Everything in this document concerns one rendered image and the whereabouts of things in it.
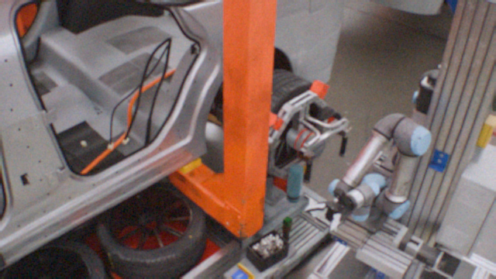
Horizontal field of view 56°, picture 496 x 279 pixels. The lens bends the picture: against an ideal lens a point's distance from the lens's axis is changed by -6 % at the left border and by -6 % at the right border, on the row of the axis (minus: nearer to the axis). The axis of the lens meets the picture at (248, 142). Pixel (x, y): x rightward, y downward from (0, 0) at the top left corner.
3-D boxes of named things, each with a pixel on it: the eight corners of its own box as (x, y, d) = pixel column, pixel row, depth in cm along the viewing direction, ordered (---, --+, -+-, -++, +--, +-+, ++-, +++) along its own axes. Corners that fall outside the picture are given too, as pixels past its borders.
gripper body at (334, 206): (336, 229, 199) (356, 215, 205) (337, 212, 195) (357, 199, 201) (323, 219, 205) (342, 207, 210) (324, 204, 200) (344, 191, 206)
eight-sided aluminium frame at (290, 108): (315, 149, 333) (325, 80, 299) (323, 153, 329) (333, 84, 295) (260, 187, 303) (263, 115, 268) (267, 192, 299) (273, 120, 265)
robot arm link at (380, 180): (369, 186, 256) (373, 167, 248) (387, 200, 248) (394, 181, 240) (353, 195, 250) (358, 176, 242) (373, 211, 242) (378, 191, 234)
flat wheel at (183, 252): (144, 192, 339) (139, 167, 324) (225, 229, 316) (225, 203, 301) (80, 256, 293) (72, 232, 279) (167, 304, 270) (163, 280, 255)
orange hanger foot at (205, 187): (188, 170, 322) (185, 128, 300) (244, 212, 294) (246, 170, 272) (168, 181, 313) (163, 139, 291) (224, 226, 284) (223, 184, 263)
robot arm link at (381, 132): (384, 101, 217) (322, 190, 223) (403, 112, 210) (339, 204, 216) (392, 108, 226) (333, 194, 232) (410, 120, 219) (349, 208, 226)
